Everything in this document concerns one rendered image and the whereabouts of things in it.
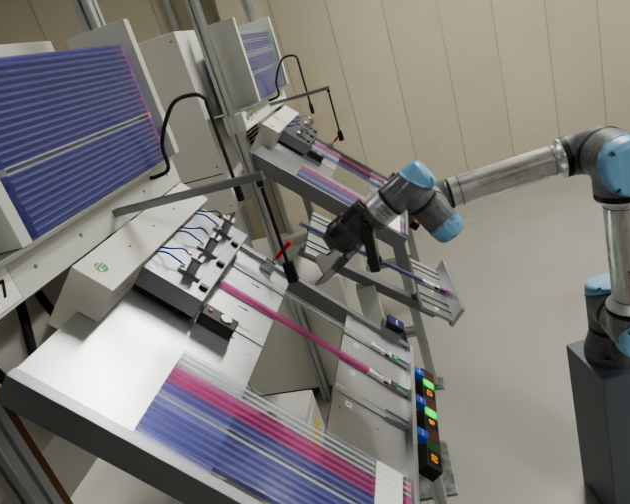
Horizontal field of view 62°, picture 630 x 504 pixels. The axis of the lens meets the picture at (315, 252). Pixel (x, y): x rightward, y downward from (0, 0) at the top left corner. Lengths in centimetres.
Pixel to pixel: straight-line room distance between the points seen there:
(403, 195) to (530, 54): 358
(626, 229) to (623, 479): 81
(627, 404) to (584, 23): 362
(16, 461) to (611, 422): 140
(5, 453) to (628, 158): 120
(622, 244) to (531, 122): 346
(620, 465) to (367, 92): 321
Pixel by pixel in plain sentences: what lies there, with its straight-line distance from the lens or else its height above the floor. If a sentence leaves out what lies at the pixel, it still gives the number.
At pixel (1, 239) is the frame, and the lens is 90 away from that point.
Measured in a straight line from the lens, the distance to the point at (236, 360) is 107.
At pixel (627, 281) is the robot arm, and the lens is 135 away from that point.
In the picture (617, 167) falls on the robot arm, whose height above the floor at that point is 115.
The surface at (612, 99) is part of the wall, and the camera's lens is 503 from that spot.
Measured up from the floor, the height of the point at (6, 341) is 121.
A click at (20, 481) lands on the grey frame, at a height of 109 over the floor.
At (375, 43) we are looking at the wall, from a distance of 425.
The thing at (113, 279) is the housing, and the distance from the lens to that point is 97.
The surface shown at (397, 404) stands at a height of 74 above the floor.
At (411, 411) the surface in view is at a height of 73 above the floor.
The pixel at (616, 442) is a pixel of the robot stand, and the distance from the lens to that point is 173.
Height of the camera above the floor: 154
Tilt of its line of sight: 21 degrees down
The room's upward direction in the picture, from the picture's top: 18 degrees counter-clockwise
